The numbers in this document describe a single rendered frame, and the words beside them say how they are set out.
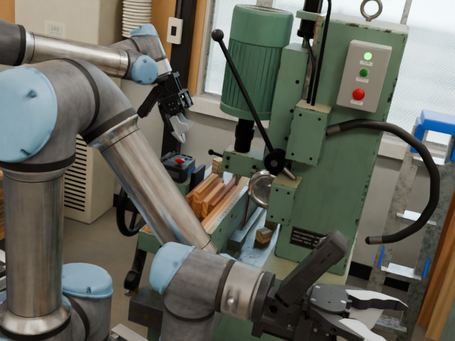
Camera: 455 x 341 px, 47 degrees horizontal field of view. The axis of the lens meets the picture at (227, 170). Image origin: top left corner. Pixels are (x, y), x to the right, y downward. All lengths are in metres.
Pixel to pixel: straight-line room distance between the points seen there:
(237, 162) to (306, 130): 0.33
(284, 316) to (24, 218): 0.39
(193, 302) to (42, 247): 0.25
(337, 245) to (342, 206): 0.86
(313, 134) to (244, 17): 0.38
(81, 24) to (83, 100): 2.20
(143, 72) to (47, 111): 0.72
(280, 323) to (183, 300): 0.13
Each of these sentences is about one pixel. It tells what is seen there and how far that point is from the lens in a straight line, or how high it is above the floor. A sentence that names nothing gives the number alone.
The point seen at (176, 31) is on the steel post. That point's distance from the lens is 2.93.
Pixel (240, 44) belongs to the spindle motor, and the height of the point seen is 1.41.
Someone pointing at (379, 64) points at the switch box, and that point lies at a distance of 1.36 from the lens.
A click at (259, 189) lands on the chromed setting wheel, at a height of 1.02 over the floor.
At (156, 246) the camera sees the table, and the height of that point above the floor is 0.87.
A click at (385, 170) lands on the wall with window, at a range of 2.95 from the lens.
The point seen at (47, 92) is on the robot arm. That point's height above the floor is 1.44.
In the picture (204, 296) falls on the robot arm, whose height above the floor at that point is 1.22.
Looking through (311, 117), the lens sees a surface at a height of 1.28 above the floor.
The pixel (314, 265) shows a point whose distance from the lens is 0.69.
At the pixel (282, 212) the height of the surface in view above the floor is 1.00.
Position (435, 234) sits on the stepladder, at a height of 0.70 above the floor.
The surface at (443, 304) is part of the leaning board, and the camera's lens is 2.85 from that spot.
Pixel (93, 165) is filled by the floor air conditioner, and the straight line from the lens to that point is 3.15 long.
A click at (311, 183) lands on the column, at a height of 1.07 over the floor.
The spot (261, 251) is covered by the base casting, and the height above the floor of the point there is 0.80.
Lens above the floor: 1.65
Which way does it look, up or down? 23 degrees down
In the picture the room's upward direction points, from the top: 9 degrees clockwise
